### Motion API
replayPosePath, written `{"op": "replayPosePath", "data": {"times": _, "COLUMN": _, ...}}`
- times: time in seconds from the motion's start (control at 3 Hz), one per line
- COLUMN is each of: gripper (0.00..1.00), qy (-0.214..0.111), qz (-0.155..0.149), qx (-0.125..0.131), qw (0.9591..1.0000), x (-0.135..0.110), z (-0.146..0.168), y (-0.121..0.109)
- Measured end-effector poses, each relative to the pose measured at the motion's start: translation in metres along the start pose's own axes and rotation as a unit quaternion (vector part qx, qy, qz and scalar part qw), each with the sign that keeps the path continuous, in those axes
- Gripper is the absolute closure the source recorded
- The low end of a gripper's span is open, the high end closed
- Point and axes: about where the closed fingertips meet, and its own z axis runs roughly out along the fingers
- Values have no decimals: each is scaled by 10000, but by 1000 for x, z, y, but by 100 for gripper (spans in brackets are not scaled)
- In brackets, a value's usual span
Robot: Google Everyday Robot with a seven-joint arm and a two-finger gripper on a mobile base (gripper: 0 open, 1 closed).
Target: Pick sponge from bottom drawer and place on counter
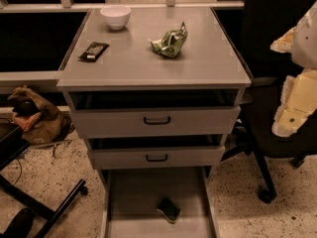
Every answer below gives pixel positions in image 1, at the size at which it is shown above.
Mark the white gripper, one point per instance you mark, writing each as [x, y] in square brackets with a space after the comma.
[305, 42]

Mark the green and yellow sponge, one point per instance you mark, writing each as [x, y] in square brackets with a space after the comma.
[168, 210]

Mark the top grey drawer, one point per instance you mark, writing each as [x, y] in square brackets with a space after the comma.
[101, 114]

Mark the grey drawer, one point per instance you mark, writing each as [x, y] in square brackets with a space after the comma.
[154, 152]
[101, 114]
[132, 198]

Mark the middle grey drawer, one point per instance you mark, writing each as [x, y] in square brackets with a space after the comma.
[154, 152]

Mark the grey drawer cabinet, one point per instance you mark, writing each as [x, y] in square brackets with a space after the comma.
[206, 64]

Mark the bottom grey drawer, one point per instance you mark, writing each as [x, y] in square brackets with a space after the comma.
[132, 198]

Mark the black office chair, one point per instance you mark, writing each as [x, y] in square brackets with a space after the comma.
[252, 29]

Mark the crumpled green chip bag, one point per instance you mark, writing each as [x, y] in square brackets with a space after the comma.
[171, 43]

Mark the white ceramic bowl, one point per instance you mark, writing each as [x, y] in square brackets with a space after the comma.
[116, 16]

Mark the black snack bar wrapper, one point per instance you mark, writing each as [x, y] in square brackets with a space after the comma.
[94, 51]

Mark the brown cloth bag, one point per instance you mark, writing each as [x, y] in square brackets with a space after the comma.
[40, 120]

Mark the black drawer handle middle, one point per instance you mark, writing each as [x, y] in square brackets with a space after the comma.
[154, 159]

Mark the black drawer handle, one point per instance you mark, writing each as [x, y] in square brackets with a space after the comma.
[157, 121]
[154, 159]

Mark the black drawer handle top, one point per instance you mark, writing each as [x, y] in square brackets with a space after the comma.
[157, 121]

